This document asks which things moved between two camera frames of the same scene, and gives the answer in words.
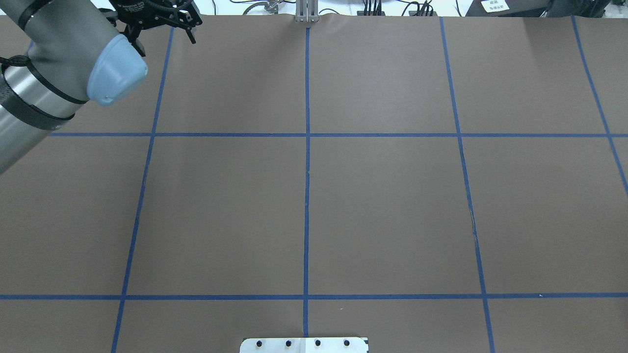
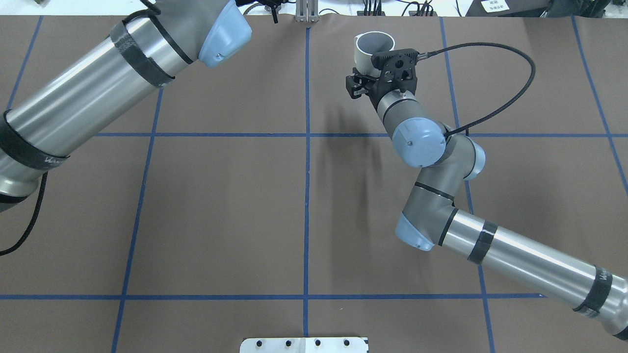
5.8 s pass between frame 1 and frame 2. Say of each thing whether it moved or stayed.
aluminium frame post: stayed
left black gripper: moved
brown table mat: stayed
